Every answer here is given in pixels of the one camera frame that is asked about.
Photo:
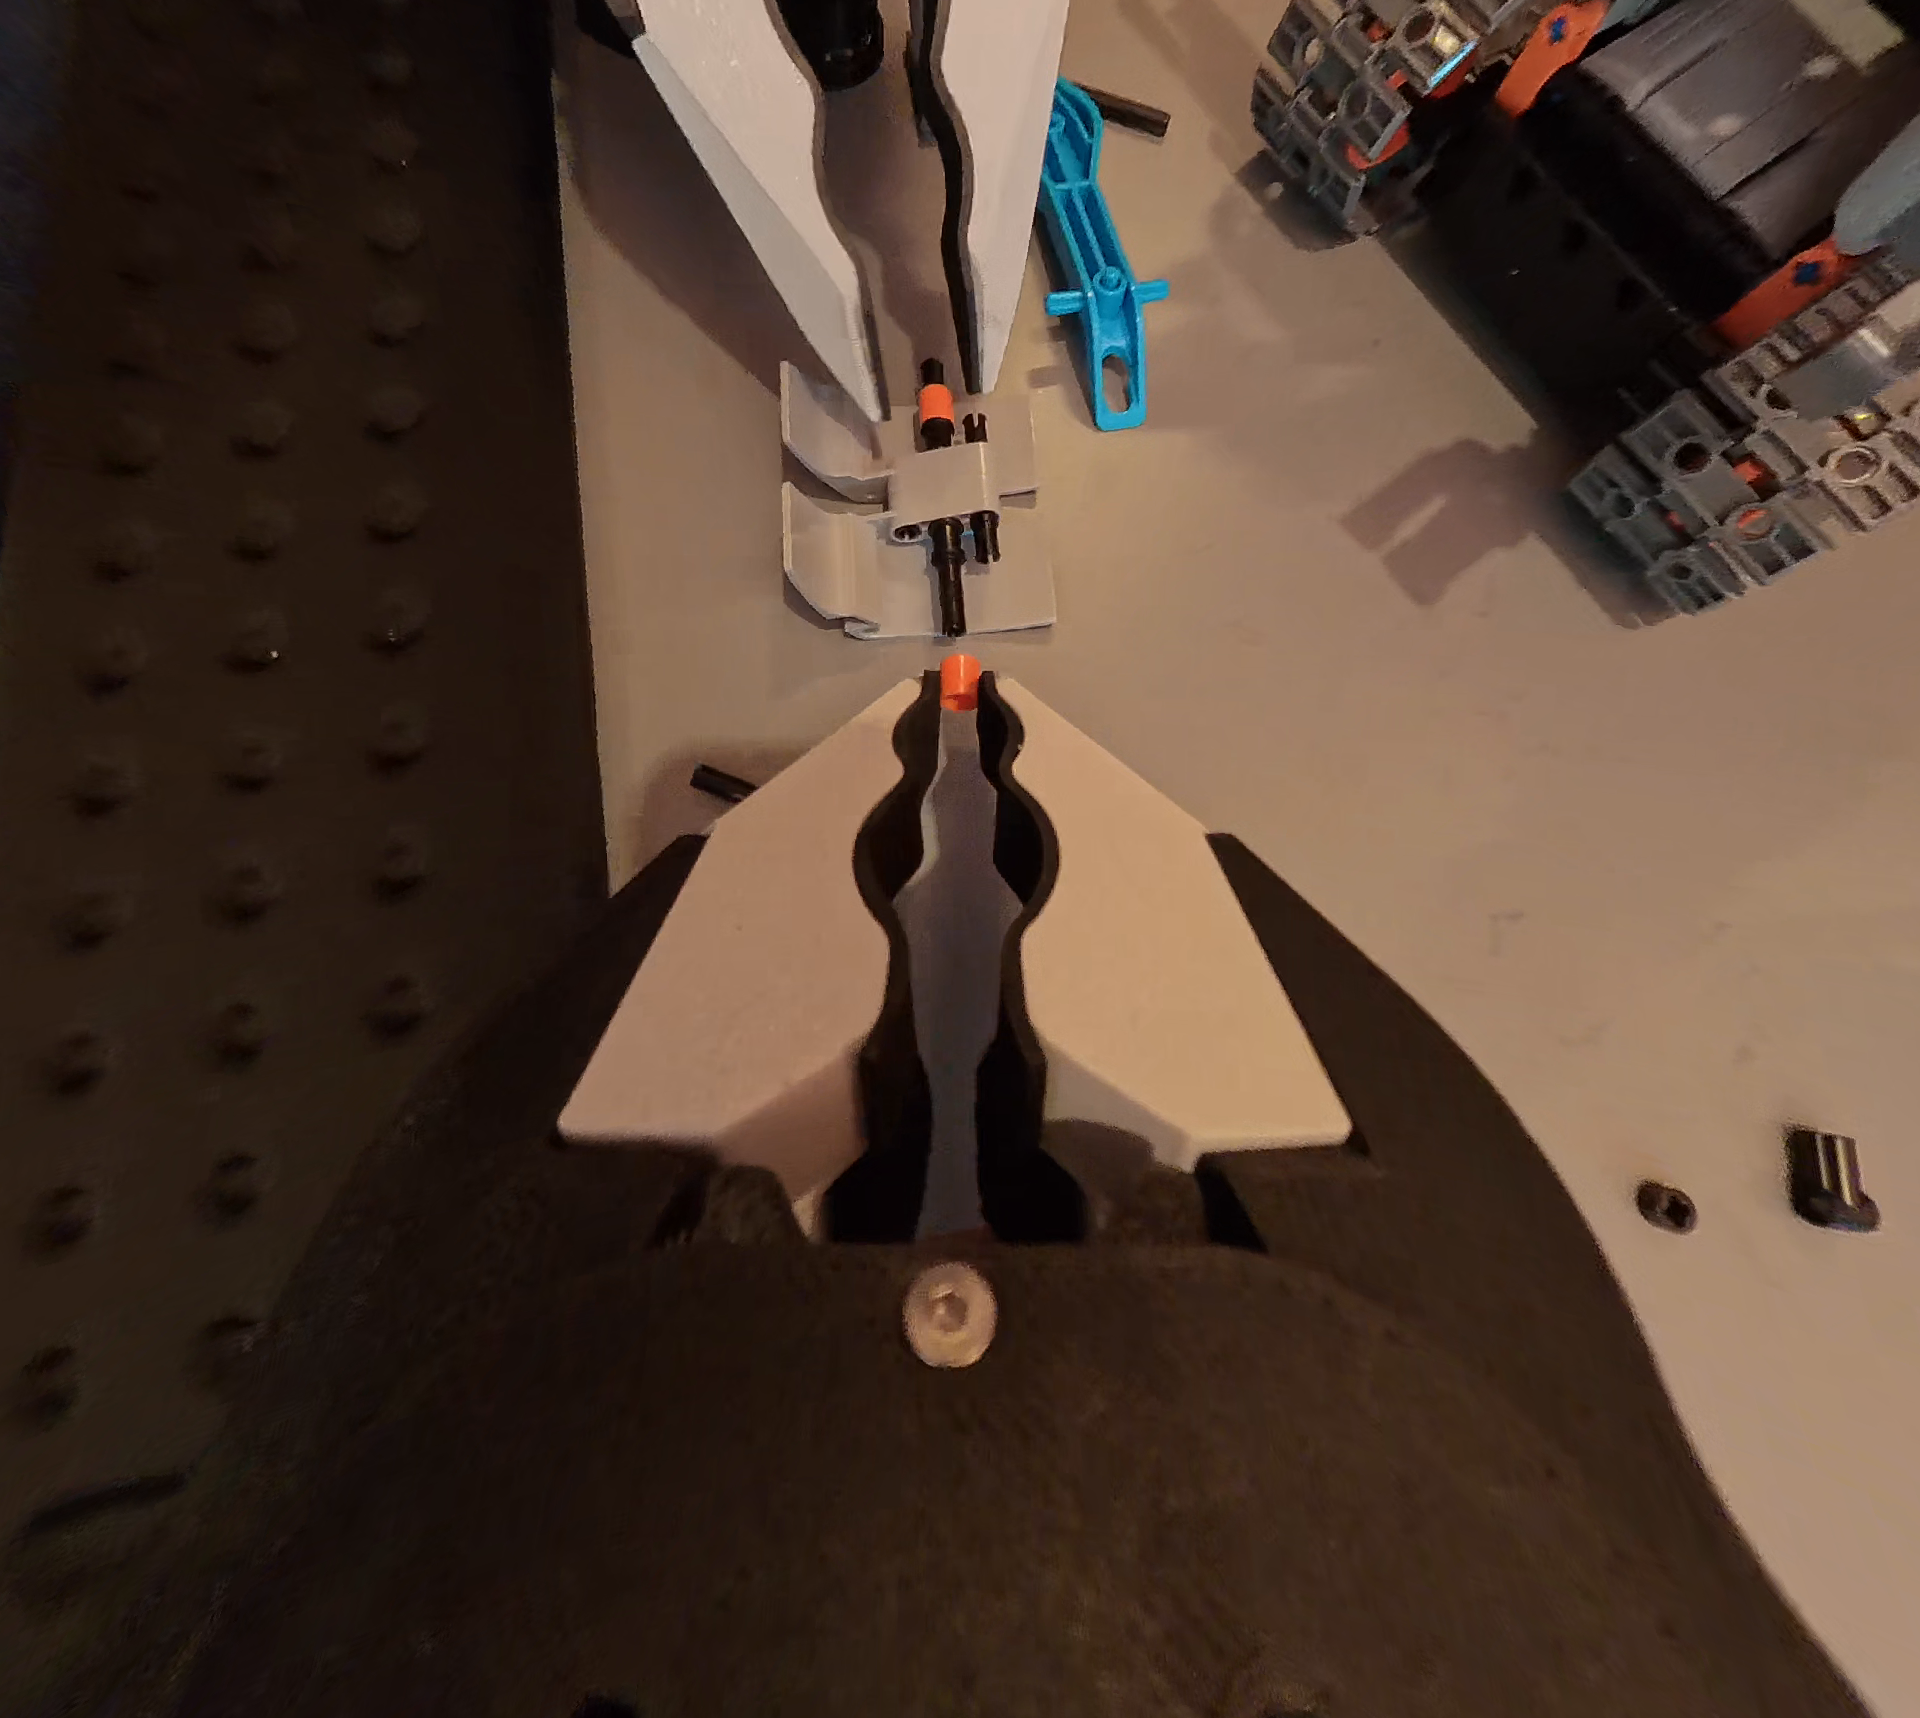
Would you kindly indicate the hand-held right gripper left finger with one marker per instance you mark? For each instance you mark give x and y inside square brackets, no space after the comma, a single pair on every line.
[736,998]

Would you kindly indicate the blue plastic separator tool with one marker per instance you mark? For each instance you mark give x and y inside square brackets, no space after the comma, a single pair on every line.
[1103,293]

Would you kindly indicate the grey orange toy tracked robot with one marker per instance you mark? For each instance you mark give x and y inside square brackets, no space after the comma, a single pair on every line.
[1650,173]

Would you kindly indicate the black spoked wheel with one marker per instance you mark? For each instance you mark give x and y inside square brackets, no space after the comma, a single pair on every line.
[848,23]

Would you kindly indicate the orange bush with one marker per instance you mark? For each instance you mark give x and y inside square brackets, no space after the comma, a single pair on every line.
[959,684]
[935,404]

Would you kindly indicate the grey panel hinge assembly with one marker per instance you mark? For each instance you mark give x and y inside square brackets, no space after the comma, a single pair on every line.
[840,549]

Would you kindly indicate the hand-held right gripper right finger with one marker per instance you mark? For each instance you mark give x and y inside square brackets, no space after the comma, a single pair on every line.
[1186,998]

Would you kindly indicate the black block connector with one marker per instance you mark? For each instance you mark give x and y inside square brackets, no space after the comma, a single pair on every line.
[1832,1178]

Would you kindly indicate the black dimpled pad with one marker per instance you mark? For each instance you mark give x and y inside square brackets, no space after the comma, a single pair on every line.
[301,549]

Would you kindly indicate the black axle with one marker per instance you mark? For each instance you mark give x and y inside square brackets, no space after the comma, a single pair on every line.
[950,580]

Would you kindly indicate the small black bush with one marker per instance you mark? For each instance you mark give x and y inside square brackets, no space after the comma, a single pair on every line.
[1665,1206]

